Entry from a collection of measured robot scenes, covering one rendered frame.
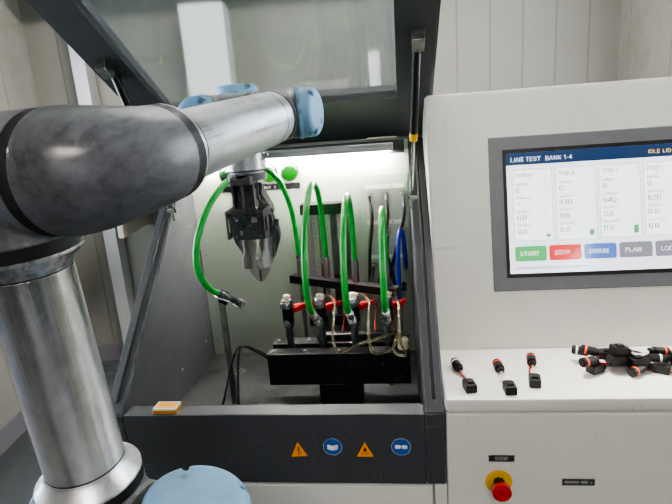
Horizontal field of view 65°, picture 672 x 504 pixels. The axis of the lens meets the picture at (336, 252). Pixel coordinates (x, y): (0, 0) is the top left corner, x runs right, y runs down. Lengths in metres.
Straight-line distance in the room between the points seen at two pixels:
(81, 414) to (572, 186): 1.05
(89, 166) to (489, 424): 0.86
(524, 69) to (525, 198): 2.38
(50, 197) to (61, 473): 0.31
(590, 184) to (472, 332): 0.42
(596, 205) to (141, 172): 1.03
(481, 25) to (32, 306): 3.22
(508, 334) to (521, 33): 2.58
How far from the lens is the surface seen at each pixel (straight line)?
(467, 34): 3.51
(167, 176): 0.49
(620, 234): 1.32
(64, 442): 0.64
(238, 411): 1.14
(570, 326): 1.30
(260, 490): 1.22
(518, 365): 1.20
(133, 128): 0.49
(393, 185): 1.46
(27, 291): 0.57
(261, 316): 1.62
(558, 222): 1.27
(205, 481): 0.67
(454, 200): 1.24
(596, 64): 3.76
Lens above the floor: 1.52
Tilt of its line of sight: 14 degrees down
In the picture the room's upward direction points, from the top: 4 degrees counter-clockwise
